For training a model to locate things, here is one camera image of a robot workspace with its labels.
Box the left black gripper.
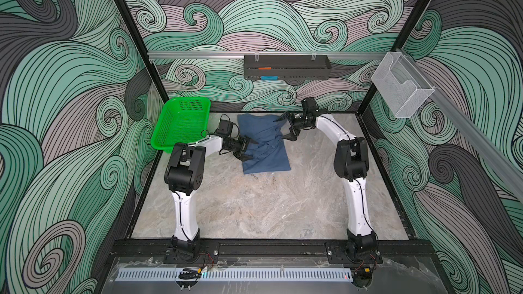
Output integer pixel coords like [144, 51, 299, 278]
[227, 136, 259, 163]

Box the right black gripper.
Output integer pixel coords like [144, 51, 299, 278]
[276, 112, 313, 142]

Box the blue t-shirt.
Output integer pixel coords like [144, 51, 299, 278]
[238, 114, 291, 175]

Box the green plastic basket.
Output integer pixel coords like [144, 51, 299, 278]
[151, 97, 211, 153]

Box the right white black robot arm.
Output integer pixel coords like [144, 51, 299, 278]
[277, 97, 379, 261]

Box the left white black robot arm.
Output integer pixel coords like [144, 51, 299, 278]
[164, 118, 257, 257]

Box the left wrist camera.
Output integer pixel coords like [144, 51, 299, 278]
[215, 119, 235, 137]

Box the black wall tray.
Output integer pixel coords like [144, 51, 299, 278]
[243, 55, 332, 82]

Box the aluminium back rail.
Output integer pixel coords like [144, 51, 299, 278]
[148, 50, 386, 60]

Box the aluminium rail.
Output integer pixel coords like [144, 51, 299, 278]
[148, 50, 386, 60]
[397, 49, 522, 201]

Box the clear acrylic wall holder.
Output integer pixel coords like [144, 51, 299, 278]
[371, 52, 434, 118]

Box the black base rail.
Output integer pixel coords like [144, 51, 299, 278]
[110, 238, 434, 266]

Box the white slotted cable duct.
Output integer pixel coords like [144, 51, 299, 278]
[115, 267, 353, 283]

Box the aluminium right rail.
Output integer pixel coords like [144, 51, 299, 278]
[397, 49, 522, 201]

